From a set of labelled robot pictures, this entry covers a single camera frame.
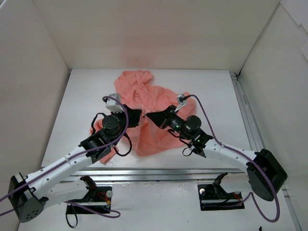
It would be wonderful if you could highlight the salmon pink zip jacket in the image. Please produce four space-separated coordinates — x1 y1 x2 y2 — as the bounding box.
89 69 197 166

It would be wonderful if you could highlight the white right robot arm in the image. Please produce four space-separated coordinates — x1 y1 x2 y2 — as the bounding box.
146 105 287 201

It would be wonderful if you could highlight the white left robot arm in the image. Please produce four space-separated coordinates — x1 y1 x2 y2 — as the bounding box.
7 105 142 223

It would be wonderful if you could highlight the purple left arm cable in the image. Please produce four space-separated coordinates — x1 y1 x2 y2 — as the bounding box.
0 95 131 218

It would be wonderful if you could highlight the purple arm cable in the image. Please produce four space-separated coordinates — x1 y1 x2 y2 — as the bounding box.
0 95 131 218
178 94 280 222

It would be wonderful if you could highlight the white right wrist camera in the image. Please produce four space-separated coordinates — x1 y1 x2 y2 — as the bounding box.
175 94 188 113

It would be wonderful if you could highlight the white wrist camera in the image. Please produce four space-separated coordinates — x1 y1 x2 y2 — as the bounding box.
175 94 188 113
105 93 124 113

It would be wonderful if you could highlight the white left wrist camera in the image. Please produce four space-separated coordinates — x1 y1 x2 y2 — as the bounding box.
105 93 124 113

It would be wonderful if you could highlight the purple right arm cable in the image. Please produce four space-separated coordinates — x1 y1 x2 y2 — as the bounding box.
178 94 280 222

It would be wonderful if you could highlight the aluminium front rail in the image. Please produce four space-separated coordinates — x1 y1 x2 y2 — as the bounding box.
60 168 241 185

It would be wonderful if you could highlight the aluminium rail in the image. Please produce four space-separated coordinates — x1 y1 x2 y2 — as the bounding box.
230 72 303 231
60 168 241 185

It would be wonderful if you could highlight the aluminium right side rail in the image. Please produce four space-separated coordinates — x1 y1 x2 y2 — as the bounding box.
230 72 303 231

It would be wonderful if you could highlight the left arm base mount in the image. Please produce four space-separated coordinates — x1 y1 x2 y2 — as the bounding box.
65 176 113 229

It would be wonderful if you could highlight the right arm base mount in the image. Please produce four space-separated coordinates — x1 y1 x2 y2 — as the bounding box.
197 173 245 211

